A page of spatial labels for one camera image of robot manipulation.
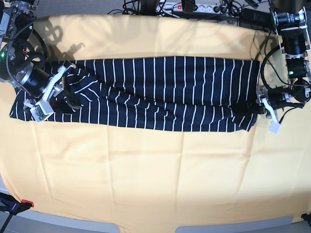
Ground black clamp at right corner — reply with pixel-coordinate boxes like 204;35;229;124
301;214;311;224

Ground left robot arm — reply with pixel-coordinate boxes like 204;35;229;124
258;0;311;115

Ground navy white striped T-shirt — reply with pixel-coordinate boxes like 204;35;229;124
9;56;262;133

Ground white power strip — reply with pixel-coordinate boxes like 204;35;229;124
156;1;223;14

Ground tangled black cables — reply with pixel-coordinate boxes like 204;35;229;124
106;0;275;27

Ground blue red table clamp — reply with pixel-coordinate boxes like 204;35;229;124
0;193;34;233

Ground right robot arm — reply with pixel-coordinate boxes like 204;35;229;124
0;2;269;132

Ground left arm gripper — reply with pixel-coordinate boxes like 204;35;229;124
257;85;306;124

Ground yellow table cloth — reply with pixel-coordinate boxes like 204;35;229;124
0;15;311;233

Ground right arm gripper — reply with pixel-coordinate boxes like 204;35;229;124
14;63;76;109

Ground black power adapter brick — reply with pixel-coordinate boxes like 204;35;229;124
239;8;273;32

